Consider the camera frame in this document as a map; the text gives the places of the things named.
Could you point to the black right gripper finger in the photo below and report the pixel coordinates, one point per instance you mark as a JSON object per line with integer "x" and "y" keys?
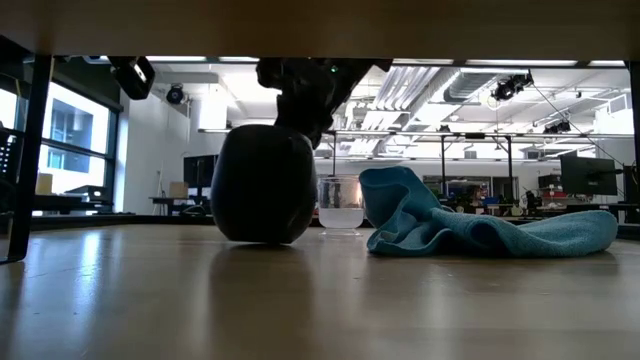
{"x": 322, "y": 131}

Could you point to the clear glass mug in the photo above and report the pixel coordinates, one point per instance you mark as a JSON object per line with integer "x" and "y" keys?
{"x": 342, "y": 217}

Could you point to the black mug green inside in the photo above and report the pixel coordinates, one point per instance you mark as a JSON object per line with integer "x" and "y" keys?
{"x": 260, "y": 200}

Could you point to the wooden shelf metal legs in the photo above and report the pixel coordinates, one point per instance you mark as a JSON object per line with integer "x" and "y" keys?
{"x": 320, "y": 25}

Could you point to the ceiling light strip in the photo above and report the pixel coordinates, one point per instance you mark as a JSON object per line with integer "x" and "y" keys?
{"x": 175, "y": 58}
{"x": 425, "y": 61}
{"x": 520, "y": 62}
{"x": 612, "y": 63}
{"x": 237, "y": 59}

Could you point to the black round ceiling fixture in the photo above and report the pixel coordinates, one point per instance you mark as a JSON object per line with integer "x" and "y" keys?
{"x": 175, "y": 94}

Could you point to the black monitor on stand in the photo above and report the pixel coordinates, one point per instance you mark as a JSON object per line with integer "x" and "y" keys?
{"x": 197, "y": 171}

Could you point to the cardboard box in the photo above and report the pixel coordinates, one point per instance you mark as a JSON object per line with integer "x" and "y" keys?
{"x": 43, "y": 183}
{"x": 178, "y": 190}

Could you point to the blue microfibre cloth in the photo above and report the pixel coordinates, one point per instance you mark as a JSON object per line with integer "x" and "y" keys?
{"x": 450, "y": 235}

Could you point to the dark monitor desk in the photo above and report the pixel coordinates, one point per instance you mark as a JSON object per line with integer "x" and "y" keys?
{"x": 165, "y": 199}

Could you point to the black ceiling spotlight cluster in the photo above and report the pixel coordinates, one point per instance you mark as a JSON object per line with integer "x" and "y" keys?
{"x": 507, "y": 90}
{"x": 560, "y": 127}

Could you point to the black printer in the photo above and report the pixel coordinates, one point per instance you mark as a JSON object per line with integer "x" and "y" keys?
{"x": 90, "y": 192}

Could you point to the large black monitor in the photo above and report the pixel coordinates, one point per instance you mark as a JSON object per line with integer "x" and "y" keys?
{"x": 587, "y": 176}

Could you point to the dark side desk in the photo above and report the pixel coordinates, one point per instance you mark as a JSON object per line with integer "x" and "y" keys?
{"x": 60, "y": 202}

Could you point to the black perforated panel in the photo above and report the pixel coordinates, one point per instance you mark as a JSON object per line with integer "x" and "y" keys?
{"x": 6, "y": 155}

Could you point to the black background workstation frame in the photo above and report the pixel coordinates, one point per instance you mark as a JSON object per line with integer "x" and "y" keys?
{"x": 334, "y": 162}
{"x": 443, "y": 165}

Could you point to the corrugated ventilation duct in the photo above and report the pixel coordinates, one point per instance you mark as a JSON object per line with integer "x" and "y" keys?
{"x": 465, "y": 87}

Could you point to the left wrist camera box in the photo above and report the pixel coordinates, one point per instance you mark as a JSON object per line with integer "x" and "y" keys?
{"x": 132, "y": 77}

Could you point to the black window frame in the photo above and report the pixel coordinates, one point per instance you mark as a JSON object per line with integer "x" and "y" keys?
{"x": 114, "y": 160}

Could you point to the black table edge frame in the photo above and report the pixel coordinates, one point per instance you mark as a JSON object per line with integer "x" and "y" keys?
{"x": 125, "y": 219}

